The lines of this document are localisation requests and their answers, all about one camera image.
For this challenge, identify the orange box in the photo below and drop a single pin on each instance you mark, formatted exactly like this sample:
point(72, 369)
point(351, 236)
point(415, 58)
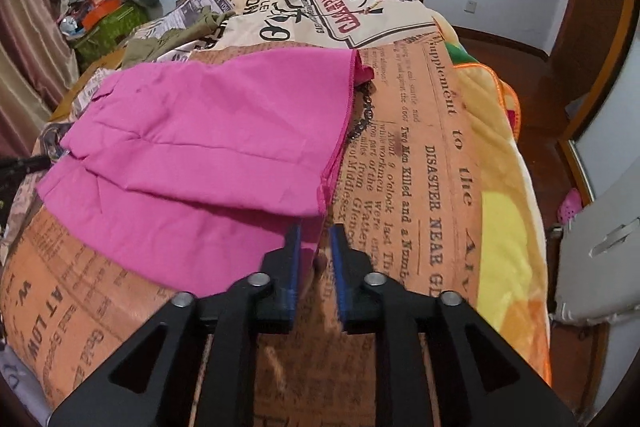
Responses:
point(97, 9)

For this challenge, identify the green patterned box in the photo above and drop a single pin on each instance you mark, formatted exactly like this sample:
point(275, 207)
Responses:
point(107, 32)

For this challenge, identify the white wall socket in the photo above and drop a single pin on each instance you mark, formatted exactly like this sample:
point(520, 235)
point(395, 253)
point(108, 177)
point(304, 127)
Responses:
point(469, 6)

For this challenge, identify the olive green garment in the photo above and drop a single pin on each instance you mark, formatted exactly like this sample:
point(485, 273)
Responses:
point(145, 49)

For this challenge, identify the wooden door frame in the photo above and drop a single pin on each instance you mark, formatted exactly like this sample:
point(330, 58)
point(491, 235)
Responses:
point(600, 82)

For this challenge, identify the blue white toy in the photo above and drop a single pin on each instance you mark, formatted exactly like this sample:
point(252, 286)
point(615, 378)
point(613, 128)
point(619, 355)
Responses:
point(69, 26)

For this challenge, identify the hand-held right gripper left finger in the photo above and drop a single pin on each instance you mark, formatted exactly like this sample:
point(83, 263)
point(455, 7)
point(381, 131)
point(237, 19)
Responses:
point(293, 252)

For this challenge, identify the newspaper print blanket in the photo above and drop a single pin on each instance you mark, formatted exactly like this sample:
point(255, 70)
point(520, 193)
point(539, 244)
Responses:
point(400, 147)

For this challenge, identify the white plastic panel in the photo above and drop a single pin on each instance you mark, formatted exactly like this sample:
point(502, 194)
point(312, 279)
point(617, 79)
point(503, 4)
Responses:
point(595, 277)

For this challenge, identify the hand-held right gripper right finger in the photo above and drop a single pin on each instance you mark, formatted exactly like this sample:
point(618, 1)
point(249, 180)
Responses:
point(337, 257)

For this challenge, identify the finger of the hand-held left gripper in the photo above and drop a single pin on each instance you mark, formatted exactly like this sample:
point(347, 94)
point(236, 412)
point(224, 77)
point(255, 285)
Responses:
point(27, 164)

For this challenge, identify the colourful orange quilt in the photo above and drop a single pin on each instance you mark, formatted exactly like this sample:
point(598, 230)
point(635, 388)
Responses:
point(505, 227)

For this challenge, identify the pink pants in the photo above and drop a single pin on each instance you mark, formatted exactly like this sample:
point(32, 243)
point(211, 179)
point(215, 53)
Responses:
point(200, 132)

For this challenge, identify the pink shoe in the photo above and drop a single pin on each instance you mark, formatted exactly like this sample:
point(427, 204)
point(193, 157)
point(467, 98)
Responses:
point(570, 205)

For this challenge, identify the striped pink curtain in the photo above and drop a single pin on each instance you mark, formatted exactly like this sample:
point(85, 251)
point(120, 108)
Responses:
point(25, 57)

